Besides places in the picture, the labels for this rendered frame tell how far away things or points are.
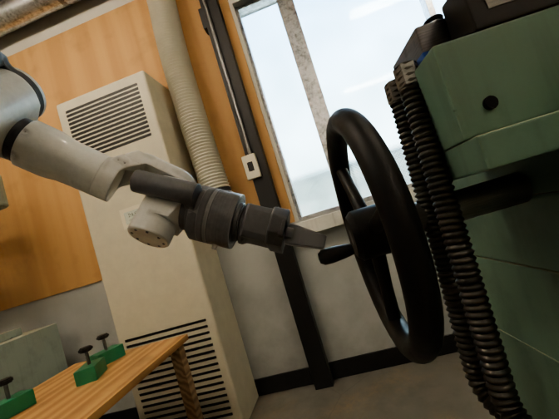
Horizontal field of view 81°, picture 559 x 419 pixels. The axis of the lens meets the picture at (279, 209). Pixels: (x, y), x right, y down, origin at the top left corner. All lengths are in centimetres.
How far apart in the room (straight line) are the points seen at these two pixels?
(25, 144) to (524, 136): 56
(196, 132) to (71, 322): 142
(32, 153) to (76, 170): 5
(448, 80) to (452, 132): 5
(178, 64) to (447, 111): 173
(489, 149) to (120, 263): 170
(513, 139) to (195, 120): 162
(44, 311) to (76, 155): 210
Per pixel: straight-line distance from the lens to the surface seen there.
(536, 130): 34
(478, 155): 32
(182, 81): 192
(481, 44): 36
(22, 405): 147
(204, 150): 176
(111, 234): 185
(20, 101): 58
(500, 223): 53
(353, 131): 30
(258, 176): 173
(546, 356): 57
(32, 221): 257
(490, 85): 35
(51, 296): 254
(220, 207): 48
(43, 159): 55
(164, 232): 51
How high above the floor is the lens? 84
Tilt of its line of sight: 3 degrees up
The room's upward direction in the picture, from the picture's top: 17 degrees counter-clockwise
